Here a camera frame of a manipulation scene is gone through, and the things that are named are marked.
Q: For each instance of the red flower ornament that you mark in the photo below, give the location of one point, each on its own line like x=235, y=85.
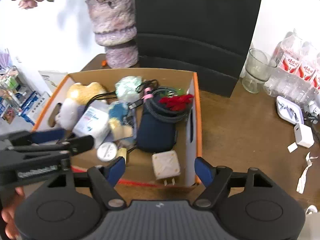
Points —
x=176, y=102

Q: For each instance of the person's left hand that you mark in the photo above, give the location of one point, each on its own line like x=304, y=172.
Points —
x=8, y=220

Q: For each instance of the green iridescent bundle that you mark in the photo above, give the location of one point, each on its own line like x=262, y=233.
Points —
x=127, y=88

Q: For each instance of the white tissue pack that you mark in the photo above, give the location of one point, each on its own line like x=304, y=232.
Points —
x=91, y=125

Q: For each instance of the purple translucent decoration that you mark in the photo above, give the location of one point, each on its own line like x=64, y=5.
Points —
x=5, y=58

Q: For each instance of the blue yellow plush toy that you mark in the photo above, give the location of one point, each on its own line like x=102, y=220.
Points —
x=120, y=115

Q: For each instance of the small white paper tag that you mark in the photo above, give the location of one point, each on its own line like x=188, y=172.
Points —
x=292, y=147

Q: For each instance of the yellow white plush toy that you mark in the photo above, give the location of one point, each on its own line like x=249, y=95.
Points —
x=75, y=92

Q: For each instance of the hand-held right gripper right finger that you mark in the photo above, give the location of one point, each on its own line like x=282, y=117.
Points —
x=203, y=172

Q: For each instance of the clear water bottle red label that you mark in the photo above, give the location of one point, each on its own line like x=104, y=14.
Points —
x=287, y=63
x=317, y=80
x=306, y=71

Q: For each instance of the round white tin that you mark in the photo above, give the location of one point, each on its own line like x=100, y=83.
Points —
x=107, y=152

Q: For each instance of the navy pouch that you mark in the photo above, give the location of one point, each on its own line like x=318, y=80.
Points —
x=155, y=135

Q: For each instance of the white paper strip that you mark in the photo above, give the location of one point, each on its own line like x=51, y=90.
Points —
x=302, y=180

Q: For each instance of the white round adapter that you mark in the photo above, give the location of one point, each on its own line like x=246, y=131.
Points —
x=313, y=106

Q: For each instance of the white charger cube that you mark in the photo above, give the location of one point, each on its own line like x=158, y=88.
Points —
x=166, y=166

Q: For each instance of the small white tray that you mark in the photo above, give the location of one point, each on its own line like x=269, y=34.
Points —
x=285, y=116

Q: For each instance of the purple textured vase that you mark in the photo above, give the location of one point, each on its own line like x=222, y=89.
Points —
x=112, y=17

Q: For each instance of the small orange object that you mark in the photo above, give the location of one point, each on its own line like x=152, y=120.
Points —
x=104, y=62

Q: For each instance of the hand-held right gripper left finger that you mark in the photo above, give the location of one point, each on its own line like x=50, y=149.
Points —
x=117, y=170

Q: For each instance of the clear glass cup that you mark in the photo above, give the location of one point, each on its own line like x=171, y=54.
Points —
x=252, y=80

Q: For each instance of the black paper bag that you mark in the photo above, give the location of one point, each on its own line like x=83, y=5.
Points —
x=195, y=30

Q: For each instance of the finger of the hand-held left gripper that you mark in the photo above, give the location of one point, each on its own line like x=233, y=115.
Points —
x=47, y=135
x=80, y=145

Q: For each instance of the wooden desktop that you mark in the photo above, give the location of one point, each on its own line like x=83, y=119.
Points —
x=237, y=135

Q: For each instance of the blue white box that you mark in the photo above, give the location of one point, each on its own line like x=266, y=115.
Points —
x=30, y=102

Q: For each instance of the small white box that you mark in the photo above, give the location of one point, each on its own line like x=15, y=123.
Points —
x=303, y=136

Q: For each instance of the orange red cardboard box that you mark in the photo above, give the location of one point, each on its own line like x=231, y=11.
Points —
x=140, y=160

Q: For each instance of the white booklet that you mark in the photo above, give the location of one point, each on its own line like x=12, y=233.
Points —
x=53, y=78

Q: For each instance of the white wall socket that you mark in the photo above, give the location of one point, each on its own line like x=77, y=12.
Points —
x=18, y=59

